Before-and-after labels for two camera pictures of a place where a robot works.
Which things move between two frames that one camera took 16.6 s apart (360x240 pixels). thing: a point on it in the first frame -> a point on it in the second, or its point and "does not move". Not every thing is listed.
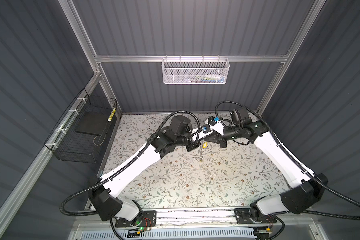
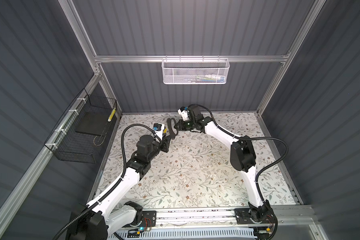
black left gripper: [192, 146] -> [164, 143]
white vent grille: [173, 234] does not move
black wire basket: [79, 135] does not move
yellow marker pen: [111, 115] does not move
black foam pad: [92, 123] does not move
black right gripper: [217, 139] -> [181, 123]
